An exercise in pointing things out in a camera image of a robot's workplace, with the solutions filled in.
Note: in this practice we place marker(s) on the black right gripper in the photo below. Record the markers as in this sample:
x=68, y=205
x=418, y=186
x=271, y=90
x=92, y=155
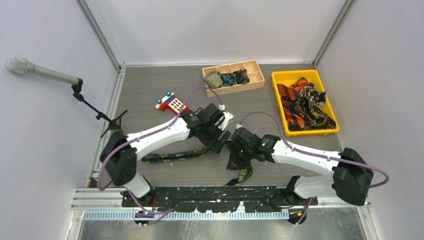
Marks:
x=234, y=163

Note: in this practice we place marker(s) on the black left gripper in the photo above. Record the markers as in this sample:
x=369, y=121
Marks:
x=216, y=146

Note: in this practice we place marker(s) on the blue yellow floral tie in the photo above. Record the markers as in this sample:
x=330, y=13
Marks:
x=153, y=158

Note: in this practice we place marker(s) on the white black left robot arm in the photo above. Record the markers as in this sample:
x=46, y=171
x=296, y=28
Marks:
x=122, y=151

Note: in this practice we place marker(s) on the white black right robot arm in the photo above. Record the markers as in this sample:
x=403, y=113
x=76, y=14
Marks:
x=339, y=174

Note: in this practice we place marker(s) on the red white toy brick block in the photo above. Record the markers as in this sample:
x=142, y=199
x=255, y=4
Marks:
x=171, y=102

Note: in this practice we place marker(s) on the olive green rolled tie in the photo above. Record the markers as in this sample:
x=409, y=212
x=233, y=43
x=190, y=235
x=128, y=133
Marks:
x=213, y=79

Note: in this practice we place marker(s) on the blue rolled tie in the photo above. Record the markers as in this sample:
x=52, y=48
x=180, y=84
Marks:
x=228, y=79

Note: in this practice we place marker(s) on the dark brown rolled tie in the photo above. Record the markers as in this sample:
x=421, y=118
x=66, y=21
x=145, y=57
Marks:
x=241, y=76

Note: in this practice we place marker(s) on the wooden divided tray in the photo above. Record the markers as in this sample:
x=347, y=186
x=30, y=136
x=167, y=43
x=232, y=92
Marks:
x=255, y=74

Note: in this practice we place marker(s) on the yellow plastic bin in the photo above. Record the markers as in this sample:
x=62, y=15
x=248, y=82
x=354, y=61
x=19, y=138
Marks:
x=288, y=78

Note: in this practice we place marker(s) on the orange navy striped tie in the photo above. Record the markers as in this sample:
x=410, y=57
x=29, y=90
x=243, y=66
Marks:
x=290, y=97

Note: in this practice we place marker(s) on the black floral patterned tie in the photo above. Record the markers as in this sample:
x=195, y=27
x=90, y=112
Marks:
x=312, y=101

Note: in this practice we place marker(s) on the black microphone stand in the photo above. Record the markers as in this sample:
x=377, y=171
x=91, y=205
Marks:
x=112, y=124

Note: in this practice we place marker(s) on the silver microphone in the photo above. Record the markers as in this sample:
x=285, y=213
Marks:
x=22, y=66

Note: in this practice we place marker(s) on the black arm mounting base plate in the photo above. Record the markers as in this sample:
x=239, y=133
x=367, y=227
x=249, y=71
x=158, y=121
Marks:
x=217, y=203

